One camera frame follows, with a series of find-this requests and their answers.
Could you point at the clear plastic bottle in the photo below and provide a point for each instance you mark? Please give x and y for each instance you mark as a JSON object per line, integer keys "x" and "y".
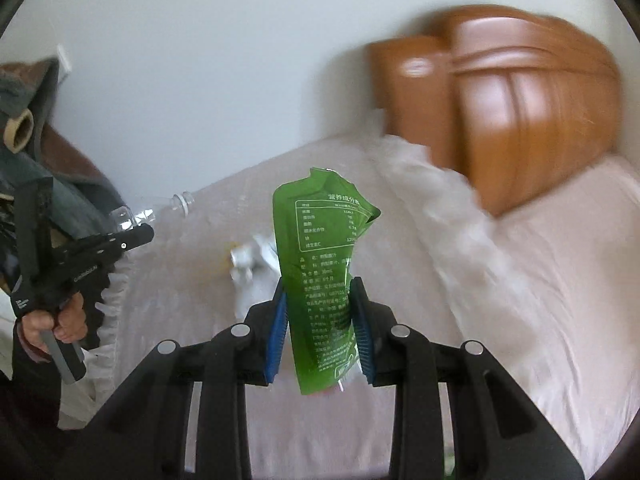
{"x": 152, "y": 211}

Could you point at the wooden headboard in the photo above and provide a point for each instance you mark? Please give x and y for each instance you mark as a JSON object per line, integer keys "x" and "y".
{"x": 516, "y": 102}

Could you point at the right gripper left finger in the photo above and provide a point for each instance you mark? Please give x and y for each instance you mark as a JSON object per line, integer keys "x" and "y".
{"x": 247, "y": 353}

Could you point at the left hand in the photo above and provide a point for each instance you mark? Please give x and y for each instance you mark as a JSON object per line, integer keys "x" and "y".
{"x": 68, "y": 326}

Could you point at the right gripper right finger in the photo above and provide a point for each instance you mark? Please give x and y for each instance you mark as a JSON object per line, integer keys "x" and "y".
{"x": 394, "y": 354}

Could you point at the pink bed sheet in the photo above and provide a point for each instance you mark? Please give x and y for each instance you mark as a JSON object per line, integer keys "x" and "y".
{"x": 569, "y": 331}

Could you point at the white blue wrapper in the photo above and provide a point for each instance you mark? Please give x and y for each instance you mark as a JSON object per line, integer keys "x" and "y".
{"x": 255, "y": 264}

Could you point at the green snack wrapper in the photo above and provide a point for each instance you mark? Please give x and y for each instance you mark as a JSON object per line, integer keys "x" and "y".
{"x": 317, "y": 221}

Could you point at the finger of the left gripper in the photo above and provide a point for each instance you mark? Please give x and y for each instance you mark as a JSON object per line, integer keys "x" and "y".
{"x": 136, "y": 237}

